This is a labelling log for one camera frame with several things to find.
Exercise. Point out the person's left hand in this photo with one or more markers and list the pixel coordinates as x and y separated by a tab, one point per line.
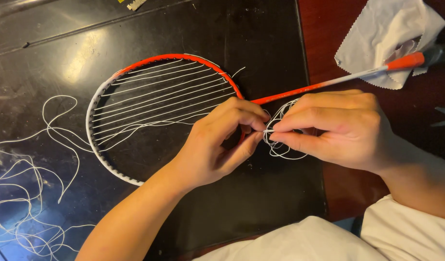
204	152

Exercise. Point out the small silver serrated tag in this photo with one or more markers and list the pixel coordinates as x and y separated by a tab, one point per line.
136	4

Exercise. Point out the red and white badminton racket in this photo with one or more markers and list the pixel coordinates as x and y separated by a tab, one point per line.
164	57

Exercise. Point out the black desk mat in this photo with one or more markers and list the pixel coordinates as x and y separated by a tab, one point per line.
244	43

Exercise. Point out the white cloth with zigzag edge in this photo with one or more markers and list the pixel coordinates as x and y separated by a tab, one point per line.
381	32

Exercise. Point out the person's white shirt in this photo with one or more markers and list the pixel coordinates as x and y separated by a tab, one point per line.
316	243

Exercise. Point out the person's right hand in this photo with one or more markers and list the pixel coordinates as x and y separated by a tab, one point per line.
345	134

